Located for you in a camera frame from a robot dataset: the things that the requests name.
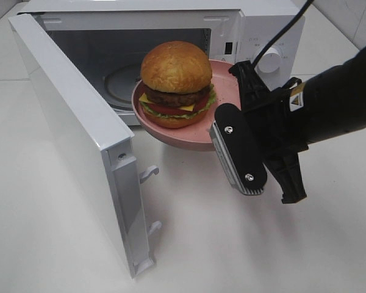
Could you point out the white microwave oven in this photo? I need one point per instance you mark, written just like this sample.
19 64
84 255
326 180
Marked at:
123 32

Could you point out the white microwave door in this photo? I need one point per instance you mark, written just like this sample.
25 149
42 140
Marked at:
95 142

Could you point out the white warning label sticker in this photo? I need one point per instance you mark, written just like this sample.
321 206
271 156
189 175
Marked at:
227 59

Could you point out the toy hamburger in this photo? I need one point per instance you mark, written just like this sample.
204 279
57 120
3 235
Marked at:
177 84

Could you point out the white upper microwave knob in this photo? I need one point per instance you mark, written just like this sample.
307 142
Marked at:
270 61

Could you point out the glass microwave turntable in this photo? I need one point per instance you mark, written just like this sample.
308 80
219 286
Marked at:
120 84

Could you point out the pink round plate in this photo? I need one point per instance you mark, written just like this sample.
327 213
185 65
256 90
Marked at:
194 137

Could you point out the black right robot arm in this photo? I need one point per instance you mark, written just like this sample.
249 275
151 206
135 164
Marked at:
330 104

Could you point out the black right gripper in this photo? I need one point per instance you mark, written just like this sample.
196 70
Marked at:
267 113

